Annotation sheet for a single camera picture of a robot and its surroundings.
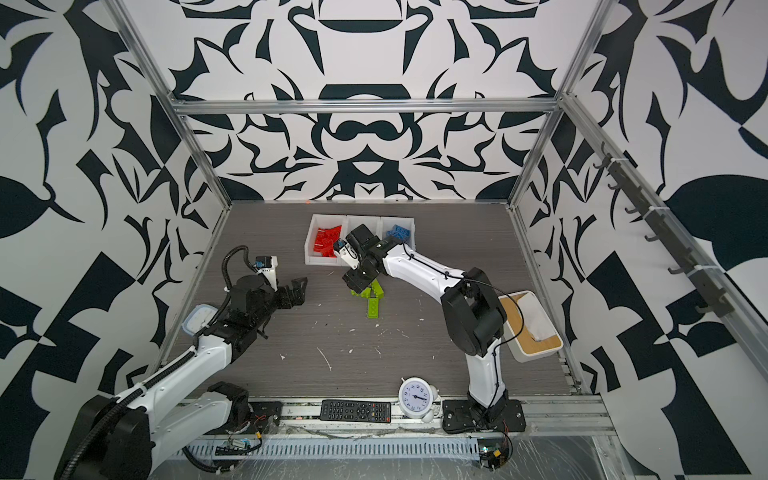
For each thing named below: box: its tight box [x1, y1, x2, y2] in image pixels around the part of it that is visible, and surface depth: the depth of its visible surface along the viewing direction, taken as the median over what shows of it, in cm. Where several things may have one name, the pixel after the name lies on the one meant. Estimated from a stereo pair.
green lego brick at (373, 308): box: [367, 298, 379, 319], surface depth 94 cm
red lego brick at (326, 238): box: [314, 225, 342, 249], surface depth 109 cm
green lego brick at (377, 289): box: [371, 278, 385, 299], surface depth 96 cm
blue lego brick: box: [386, 224, 411, 239], surface depth 110 cm
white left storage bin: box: [304, 214, 330, 265], surface depth 104 cm
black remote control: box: [320, 400, 391, 423], surface depth 76 cm
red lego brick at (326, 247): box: [313, 239, 337, 258], surface depth 107 cm
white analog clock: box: [398, 376, 439, 423], surface depth 77 cm
